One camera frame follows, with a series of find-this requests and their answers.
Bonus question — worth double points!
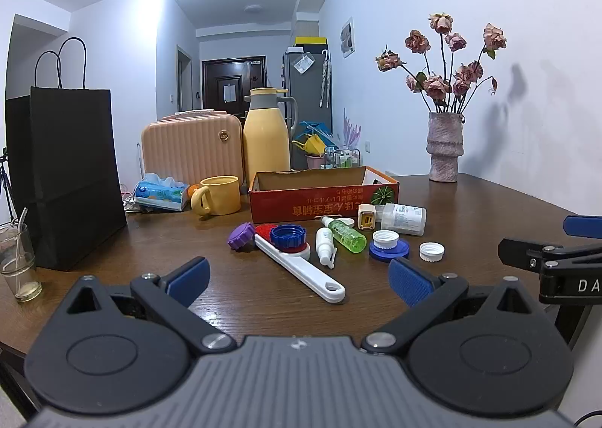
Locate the white and yellow charger plug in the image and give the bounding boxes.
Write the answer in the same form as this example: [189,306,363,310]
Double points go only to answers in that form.
[356,205,377,230]

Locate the green plastic bottle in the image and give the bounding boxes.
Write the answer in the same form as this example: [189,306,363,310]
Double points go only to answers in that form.
[321,216,366,254]

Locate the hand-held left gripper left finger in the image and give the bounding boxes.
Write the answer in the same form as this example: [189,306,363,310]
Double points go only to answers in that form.
[61,256,237,356]

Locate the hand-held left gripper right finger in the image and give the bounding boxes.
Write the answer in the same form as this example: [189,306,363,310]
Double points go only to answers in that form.
[361,258,538,356]

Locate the grey refrigerator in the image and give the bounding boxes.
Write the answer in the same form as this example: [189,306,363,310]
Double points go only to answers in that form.
[282,49,334,170]

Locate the blue plastic item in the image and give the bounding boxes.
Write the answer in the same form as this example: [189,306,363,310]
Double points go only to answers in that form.
[298,120,337,147]

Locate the clear drinking glass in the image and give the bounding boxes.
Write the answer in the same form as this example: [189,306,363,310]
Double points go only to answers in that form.
[0,223,43,303]

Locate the dried rose bouquet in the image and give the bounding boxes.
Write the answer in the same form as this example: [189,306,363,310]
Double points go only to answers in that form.
[375,12,508,115]

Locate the dark blue ribbed cap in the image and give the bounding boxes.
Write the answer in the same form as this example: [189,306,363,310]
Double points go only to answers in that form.
[270,224,307,251]

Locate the pink ceramic vase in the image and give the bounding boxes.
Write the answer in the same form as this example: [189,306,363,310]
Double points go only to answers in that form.
[427,111,465,183]

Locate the dark brown door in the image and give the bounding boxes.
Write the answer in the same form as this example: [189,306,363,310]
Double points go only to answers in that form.
[202,56,267,118]

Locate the blue lid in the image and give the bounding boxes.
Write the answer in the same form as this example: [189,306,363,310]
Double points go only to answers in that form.
[369,240,411,263]

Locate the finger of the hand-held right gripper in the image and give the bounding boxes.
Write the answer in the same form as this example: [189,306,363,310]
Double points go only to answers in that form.
[563,216,602,237]
[499,237,602,275]

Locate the yellow thermos jug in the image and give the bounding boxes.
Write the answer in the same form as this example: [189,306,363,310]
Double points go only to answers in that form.
[243,87,299,195]

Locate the white folded umbrella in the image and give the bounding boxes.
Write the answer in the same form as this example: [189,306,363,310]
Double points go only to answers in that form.
[320,50,331,108]

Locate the pink ribbed suitcase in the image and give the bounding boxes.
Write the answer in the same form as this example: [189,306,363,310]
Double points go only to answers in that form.
[141,111,245,196]

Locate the blue tissue pack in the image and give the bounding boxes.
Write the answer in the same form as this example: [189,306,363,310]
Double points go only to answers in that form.
[133,173,190,212]

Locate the white pill bottle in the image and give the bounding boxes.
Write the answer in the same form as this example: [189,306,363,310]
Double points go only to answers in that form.
[380,203,428,236]

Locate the white wall panel box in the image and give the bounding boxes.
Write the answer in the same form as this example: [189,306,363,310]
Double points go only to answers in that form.
[340,17,354,58]

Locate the black tripod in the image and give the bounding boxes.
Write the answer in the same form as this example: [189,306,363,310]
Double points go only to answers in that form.
[0,148,15,222]

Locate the glass straw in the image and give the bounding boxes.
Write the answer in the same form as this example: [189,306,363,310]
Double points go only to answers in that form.
[12,207,29,297]

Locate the purple ribbed cap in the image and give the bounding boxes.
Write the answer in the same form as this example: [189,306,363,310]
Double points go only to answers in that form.
[228,222,257,251]

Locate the white ribbed cap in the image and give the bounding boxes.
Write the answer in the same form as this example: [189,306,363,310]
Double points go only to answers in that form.
[372,230,400,250]
[419,242,445,263]

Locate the white spray bottle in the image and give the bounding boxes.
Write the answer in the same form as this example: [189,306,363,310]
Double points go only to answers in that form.
[315,227,337,269]

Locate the purple feather decoration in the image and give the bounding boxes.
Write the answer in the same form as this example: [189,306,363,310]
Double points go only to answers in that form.
[342,108,363,149]

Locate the red and white lint brush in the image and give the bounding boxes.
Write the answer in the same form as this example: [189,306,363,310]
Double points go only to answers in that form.
[254,223,346,303]

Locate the wire rack cart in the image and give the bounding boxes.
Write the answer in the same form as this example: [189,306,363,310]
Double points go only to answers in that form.
[322,148,362,170]

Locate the orange cardboard box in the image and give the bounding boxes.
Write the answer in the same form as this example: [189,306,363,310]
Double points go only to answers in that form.
[248,166,400,225]

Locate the yellow plastic item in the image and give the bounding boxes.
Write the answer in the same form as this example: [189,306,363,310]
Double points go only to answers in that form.
[292,134,325,156]

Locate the grey side door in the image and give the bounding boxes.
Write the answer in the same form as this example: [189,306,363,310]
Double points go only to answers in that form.
[176,45,193,114]

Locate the yellow mug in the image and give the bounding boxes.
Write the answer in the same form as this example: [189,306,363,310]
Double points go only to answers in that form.
[190,175,242,219]

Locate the white cables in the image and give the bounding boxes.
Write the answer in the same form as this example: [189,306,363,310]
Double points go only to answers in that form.
[120,184,142,212]

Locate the black paper bag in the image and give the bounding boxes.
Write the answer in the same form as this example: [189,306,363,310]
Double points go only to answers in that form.
[6,37,128,271]

